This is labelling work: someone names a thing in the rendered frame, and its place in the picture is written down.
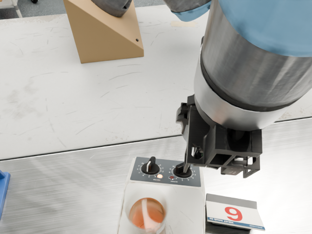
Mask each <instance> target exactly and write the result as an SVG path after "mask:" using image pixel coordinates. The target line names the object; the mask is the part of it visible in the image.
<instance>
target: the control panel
mask: <svg viewBox="0 0 312 234"><path fill-rule="evenodd" d="M149 159H150V158H146V157H136V160H135V163H134V167H133V170H132V173H131V176H130V180H134V181H142V182H156V183H165V184H174V185H183V186H192V187H201V178H200V167H193V165H192V164H191V165H190V169H191V171H192V175H191V176H190V177H187V178H181V177H178V176H176V175H175V174H174V172H173V170H174V168H175V167H176V165H178V164H180V163H183V162H184V161H176V160H166V159H156V164H157V165H158V166H159V167H160V170H159V172H158V173H156V174H153V175H149V174H146V173H144V172H142V170H141V167H142V165H144V164H145V163H147V162H148V160H149ZM158 175H162V177H161V178H159V177H157V176H158ZM170 176H173V177H174V179H170V178H169V177H170Z"/></svg>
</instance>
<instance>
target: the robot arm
mask: <svg viewBox="0 0 312 234"><path fill-rule="evenodd" d="M91 1H92V2H93V3H94V4H95V5H96V6H98V7H99V8H100V9H102V10H103V11H105V12H106V13H108V14H110V15H112V16H115V17H122V16H123V15H124V14H125V13H126V12H127V10H128V9H129V7H130V4H131V2H132V0H91ZM162 1H163V2H164V3H165V4H166V5H167V7H168V8H169V9H170V11H171V12H172V13H173V14H175V15H176V16H177V17H178V18H179V19H180V20H181V21H184V22H190V21H193V20H195V19H197V18H199V17H201V16H202V15H203V14H205V13H206V12H208V11H209V14H208V20H207V25H206V30H205V34H204V36H203V37H202V39H201V49H200V53H199V58H198V62H197V67H196V72H195V78H194V92H195V93H194V94H193V95H191V96H188V97H187V103H183V102H182V103H181V106H180V107H179V108H178V110H177V112H176V120H175V123H176V124H180V125H181V127H182V132H181V134H182V136H183V138H184V140H185V141H186V143H187V147H186V150H185V155H184V168H183V172H184V173H186V172H187V169H188V167H189V165H190V164H192V165H193V167H206V168H211V169H215V170H218V169H219V168H221V175H232V176H236V175H238V174H239V173H240V172H242V171H243V178H245V179H246V178H248V177H249V176H251V175H253V174H254V173H256V172H258V171H259V170H260V155H261V154H262V153H263V149H262V130H263V129H265V128H266V127H267V126H269V125H271V124H272V123H273V122H275V121H276V120H277V119H278V118H280V117H281V116H282V115H283V114H284V113H285V112H286V111H287V110H288V109H289V108H290V107H291V106H292V105H294V104H295V103H296V102H297V101H298V100H299V99H300V98H301V97H303V96H304V95H305V94H306V93H307V92H308V91H309V90H310V89H311V88H312V0H162ZM193 148H194V152H193V156H192V150H193ZM251 157H252V158H253V164H248V159H249V158H251ZM248 170H250V171H248Z"/></svg>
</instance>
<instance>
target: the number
mask: <svg viewBox="0 0 312 234"><path fill-rule="evenodd" d="M208 212H209V217H212V218H218V219H223V220H229V221H236V222H241V223H246V224H252V225H257V226H262V224H261V221H260V218H259V216H258V213H257V211H254V210H249V209H243V208H236V207H230V206H225V205H219V204H213V203H208Z"/></svg>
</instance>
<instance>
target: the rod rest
mask: <svg viewBox="0 0 312 234"><path fill-rule="evenodd" d="M9 179H10V174H9V172H2V171H1V170H0V219H1V215H2V210H3V206H4V202H5V197H6V193H7V188H8V184H9Z"/></svg>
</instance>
